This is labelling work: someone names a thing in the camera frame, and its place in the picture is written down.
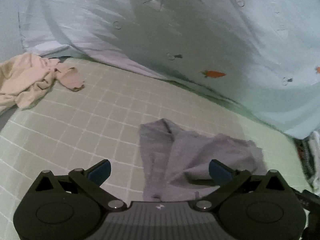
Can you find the light blue carrot print quilt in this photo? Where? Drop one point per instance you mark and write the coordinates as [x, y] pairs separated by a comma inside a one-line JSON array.
[[200, 30]]

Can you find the beige garment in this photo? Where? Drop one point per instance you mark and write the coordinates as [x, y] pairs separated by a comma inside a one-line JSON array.
[[25, 80]]

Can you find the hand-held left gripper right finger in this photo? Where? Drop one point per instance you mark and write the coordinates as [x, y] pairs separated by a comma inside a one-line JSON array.
[[219, 171]]

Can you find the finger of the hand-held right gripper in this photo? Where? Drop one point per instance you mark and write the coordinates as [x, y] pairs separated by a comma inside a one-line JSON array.
[[312, 212]]

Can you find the stack of folded clothes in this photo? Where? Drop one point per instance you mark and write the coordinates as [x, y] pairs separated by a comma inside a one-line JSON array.
[[311, 155]]

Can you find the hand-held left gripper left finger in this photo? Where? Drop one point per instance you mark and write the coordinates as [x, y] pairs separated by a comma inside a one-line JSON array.
[[100, 171]]

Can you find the grey hoodie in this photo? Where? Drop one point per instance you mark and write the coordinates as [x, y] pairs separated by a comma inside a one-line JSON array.
[[180, 155]]

